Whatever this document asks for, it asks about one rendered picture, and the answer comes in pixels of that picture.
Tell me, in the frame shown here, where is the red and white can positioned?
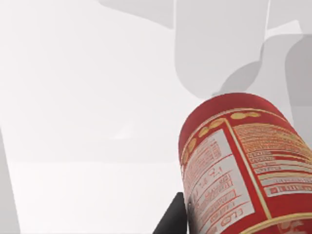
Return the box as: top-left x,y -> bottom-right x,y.
178,93 -> 312,234

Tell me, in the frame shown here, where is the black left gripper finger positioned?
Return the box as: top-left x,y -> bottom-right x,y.
152,192 -> 190,234

